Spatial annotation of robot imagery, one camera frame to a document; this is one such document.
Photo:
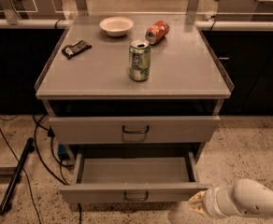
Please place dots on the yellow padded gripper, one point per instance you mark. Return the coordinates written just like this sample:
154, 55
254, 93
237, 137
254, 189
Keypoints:
209, 202

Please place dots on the grey drawer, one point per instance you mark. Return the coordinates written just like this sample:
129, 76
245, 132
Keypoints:
134, 174
116, 130

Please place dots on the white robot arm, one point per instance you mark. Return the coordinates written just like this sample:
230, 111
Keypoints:
246, 198

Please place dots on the grey drawer cabinet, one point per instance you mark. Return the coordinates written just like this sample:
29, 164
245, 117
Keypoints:
185, 78

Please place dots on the grey top drawer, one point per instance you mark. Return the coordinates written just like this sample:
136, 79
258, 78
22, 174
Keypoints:
116, 130

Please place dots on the blue box under cabinet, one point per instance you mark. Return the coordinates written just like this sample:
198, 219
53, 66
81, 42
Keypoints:
62, 153

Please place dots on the green soda can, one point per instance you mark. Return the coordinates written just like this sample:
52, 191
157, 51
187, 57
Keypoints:
139, 60

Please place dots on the black bar on floor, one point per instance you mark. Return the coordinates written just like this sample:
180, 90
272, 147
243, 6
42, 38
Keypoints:
4, 206

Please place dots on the orange soda can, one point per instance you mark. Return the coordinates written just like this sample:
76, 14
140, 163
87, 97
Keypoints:
156, 32

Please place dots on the white bowl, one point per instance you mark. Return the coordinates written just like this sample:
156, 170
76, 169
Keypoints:
116, 26

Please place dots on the dark snack packet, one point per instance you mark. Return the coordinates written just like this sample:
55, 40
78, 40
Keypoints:
70, 51

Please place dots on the white horizontal rail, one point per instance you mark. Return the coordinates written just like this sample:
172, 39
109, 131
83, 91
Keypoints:
203, 25

